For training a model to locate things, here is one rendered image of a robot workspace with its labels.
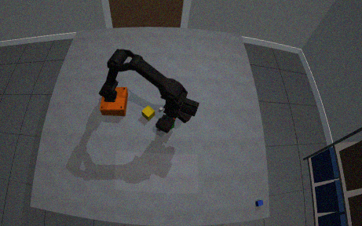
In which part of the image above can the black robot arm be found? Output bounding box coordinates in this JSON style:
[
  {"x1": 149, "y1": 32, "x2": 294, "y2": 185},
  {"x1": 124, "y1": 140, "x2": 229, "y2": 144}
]
[{"x1": 98, "y1": 49, "x2": 199, "y2": 123}]

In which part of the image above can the small blue block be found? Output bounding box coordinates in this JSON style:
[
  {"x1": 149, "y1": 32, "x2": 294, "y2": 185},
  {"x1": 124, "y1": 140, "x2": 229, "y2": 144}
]
[{"x1": 256, "y1": 200, "x2": 263, "y2": 206}]

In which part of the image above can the yellow block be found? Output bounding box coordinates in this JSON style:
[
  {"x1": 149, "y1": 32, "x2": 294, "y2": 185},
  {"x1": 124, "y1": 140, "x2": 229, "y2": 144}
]
[{"x1": 141, "y1": 105, "x2": 155, "y2": 121}]

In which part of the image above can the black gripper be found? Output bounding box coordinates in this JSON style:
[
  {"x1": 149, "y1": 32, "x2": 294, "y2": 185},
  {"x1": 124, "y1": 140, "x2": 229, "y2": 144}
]
[{"x1": 155, "y1": 105, "x2": 180, "y2": 133}]

